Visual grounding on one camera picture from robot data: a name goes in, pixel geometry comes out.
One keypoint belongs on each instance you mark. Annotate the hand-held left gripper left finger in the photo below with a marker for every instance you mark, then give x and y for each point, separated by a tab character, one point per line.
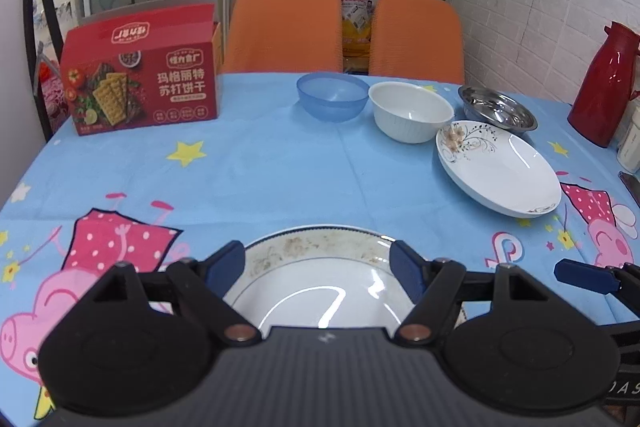
226	263

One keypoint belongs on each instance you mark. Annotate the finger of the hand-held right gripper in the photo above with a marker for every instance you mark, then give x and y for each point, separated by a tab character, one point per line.
582	275

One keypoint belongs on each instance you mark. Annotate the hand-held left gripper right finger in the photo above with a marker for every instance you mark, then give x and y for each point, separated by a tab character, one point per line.
406	269

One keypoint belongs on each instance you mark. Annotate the white plate with dark rim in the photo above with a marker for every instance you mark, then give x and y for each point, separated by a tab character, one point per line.
320	287

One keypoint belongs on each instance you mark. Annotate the blue cartoon tablecloth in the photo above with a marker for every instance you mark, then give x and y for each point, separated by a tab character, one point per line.
300	172

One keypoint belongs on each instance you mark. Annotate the white floral plate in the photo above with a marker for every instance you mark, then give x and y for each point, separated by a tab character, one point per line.
505	172

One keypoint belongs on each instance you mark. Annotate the white cup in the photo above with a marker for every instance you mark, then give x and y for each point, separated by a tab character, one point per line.
630	142

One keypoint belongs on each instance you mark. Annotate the white ceramic bowl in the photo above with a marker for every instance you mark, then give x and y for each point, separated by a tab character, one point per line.
407	119

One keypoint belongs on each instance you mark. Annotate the stainless steel bowl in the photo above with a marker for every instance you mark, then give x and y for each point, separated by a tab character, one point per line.
495	109

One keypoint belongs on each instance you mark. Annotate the red thermos jug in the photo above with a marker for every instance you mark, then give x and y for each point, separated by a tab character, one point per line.
602	92

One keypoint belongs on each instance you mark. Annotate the blue plastic bowl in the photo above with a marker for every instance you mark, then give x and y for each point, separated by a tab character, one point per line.
330	99

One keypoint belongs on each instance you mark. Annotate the red cracker box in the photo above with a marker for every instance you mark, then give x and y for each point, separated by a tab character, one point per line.
145	77

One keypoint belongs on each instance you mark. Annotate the orange chair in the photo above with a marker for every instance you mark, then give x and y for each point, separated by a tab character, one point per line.
417	39
282	27

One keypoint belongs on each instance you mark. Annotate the yellow package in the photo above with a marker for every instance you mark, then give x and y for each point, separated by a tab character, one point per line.
355	22

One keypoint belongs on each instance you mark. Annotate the black metal frame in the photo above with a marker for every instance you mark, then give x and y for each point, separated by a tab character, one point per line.
31	7

